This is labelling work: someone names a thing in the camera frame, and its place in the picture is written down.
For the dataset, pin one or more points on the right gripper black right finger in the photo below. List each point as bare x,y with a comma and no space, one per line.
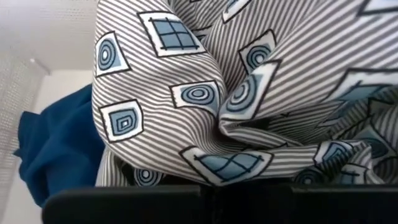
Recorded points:
311,207

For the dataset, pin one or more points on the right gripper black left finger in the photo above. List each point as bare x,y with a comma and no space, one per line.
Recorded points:
124,207

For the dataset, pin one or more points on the dark blue scrub garment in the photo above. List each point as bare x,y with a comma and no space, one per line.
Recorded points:
59,146

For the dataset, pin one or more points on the grey patterned hospital gown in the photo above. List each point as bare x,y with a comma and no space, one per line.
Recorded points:
248,93

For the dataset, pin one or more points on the white perforated plastic basket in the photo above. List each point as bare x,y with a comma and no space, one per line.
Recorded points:
46,31

